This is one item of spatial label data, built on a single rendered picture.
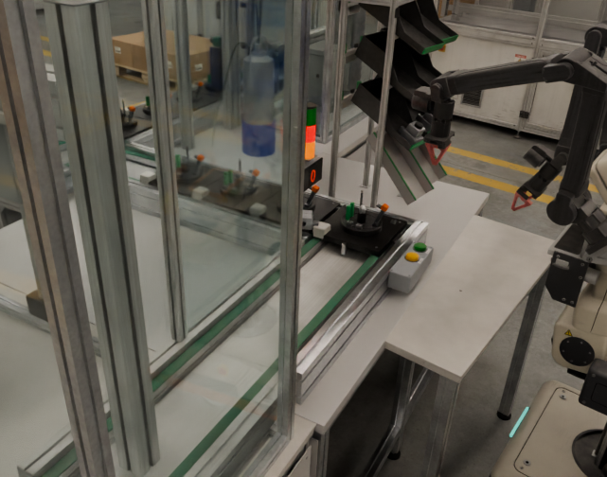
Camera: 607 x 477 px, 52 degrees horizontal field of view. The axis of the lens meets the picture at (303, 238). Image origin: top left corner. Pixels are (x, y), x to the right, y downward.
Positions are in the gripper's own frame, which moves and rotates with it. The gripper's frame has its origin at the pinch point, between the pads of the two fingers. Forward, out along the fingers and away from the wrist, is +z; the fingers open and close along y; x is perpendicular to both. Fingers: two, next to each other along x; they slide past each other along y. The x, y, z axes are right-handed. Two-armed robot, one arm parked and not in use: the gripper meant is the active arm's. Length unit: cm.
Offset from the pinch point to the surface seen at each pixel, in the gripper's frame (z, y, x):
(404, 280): 28.6, 24.2, 3.7
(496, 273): 37.1, -8.7, 24.2
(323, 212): 26.6, 3.7, -35.2
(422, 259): 27.0, 12.8, 4.8
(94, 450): -11, 139, 3
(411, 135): 0.6, -18.3, -14.8
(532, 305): 64, -38, 36
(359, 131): 39, -106, -73
